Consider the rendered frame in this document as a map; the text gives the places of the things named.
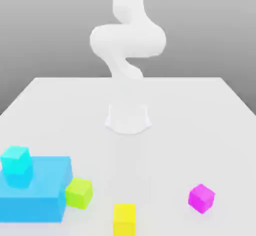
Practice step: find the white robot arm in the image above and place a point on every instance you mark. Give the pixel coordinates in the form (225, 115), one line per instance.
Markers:
(128, 40)

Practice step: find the small lime green cube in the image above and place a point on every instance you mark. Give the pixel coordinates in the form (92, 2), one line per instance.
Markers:
(78, 193)

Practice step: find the small yellow cube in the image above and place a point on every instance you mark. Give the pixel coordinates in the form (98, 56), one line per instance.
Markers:
(124, 220)

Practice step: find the small magenta cube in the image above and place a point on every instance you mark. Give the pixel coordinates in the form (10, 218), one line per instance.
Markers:
(201, 199)

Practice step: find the small cyan cube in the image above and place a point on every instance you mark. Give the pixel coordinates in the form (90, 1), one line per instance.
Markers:
(16, 164)

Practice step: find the large blue box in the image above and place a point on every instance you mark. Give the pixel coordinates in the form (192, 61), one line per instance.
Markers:
(46, 182)

